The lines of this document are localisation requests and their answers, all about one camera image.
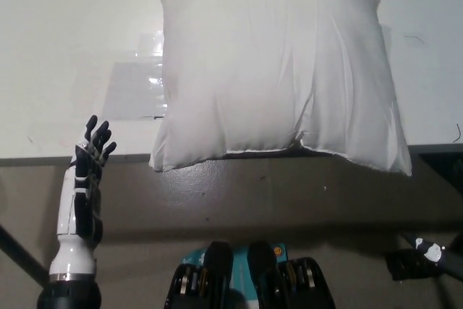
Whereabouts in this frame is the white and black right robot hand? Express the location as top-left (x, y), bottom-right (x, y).
top-left (401, 231), bottom-right (463, 278)

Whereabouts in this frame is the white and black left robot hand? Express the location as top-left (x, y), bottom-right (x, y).
top-left (48, 114), bottom-right (117, 276)

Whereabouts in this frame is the large clear tape sheet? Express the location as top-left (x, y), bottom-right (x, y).
top-left (102, 61), bottom-right (168, 121)

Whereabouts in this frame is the black diagonal metal rod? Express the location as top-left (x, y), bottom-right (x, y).
top-left (0, 222), bottom-right (51, 285)

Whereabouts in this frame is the white square pillow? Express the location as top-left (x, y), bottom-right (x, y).
top-left (148, 0), bottom-right (414, 178)

